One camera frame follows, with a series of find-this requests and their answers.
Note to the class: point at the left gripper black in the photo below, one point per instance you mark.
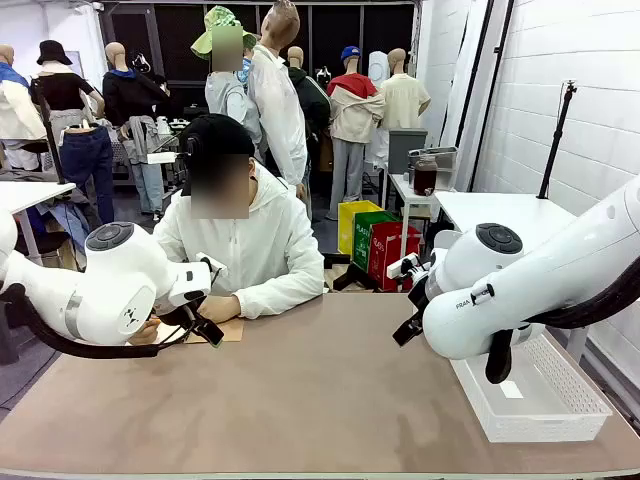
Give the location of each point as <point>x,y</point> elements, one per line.
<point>192,314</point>

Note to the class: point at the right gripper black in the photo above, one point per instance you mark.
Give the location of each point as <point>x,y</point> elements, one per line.
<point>421,297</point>

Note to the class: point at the spiral notebook brown cover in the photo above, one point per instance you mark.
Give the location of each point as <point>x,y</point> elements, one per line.
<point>232,331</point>

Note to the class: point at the left forearm white sleeve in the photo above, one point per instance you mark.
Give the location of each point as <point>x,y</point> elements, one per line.
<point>285,295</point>

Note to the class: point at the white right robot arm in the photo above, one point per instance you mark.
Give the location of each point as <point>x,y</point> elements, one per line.
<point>525,290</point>

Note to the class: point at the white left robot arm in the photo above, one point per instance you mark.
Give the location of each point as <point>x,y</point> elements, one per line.
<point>115,280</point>

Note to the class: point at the person's left hand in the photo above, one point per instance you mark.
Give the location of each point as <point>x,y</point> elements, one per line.
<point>225,307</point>

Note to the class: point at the person's right hand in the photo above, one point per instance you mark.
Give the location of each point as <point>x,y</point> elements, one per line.
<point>145,334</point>

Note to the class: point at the black and wooden floor stand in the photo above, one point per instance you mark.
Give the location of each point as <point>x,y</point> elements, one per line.
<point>350,277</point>

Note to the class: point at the green recycling bin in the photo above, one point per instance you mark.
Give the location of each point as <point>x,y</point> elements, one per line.
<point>362,240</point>

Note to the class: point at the person in white hoodie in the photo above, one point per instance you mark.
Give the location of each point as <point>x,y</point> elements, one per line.
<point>270,240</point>

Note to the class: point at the small white rectangular sticker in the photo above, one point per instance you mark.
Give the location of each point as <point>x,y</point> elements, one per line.
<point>511,390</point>

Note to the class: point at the yellow recycling bin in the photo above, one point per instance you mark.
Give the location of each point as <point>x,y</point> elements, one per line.
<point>350,225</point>

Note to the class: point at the small white side table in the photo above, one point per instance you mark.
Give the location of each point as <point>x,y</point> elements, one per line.
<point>400,187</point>

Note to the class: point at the large white table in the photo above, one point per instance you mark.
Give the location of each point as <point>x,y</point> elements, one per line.
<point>500,210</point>

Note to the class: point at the brown glass jar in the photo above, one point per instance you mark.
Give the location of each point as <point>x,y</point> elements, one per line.
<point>425,180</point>

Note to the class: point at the white perforated plastic basket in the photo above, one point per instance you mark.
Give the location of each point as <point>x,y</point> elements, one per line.
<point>575,385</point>

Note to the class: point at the grey cabinet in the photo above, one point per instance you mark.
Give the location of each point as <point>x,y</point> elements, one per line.
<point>405,150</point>

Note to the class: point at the metal tray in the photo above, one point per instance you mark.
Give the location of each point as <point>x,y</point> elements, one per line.
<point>440,152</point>

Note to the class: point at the blue garment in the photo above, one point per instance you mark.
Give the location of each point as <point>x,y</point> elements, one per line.
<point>65,220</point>

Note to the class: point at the black baseball cap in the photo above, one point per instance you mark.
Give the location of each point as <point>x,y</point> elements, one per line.
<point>215,135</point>

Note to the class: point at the grey plastic stool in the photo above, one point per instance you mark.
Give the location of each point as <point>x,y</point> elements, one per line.
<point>7,350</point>

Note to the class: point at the blue jeans half mannequin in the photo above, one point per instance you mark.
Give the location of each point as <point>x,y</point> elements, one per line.
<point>87,165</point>

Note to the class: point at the mannequin red beige jacket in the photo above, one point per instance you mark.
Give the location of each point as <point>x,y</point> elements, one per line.
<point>355,110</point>

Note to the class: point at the mannequin cream shirt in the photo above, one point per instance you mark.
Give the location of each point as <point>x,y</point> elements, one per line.
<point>402,100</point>

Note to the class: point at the tall mannequin white shirt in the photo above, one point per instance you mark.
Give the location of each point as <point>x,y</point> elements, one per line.
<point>277,110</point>

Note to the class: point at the white desk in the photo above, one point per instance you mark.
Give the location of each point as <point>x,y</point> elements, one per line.
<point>25,192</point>

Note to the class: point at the mannequin grey vest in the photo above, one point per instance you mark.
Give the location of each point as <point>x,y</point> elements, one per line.
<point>227,100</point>

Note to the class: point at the black tripod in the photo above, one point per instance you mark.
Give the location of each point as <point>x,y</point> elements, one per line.
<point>555,145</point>

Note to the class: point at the mannequin dark green jacket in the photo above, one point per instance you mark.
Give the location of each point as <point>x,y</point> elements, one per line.
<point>312,100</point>

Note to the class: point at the mannequin black hoodie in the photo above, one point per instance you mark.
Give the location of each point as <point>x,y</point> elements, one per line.
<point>130,95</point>

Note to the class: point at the black stand pole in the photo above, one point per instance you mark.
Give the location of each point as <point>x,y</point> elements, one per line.
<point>47,125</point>

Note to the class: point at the blue cap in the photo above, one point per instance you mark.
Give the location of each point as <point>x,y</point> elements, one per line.
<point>351,51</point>

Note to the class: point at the mannequin black top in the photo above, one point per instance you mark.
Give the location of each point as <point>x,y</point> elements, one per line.
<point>60,90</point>

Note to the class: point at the mannequin blue white jacket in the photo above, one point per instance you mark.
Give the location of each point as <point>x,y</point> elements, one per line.
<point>15,110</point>

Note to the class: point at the green checked sun hat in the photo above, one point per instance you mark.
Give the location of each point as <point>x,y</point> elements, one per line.
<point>220,17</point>

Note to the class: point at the black bucket hat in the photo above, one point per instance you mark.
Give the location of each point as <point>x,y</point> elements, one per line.
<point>52,50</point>

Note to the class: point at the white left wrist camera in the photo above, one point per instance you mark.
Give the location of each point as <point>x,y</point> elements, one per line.
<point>210,262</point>

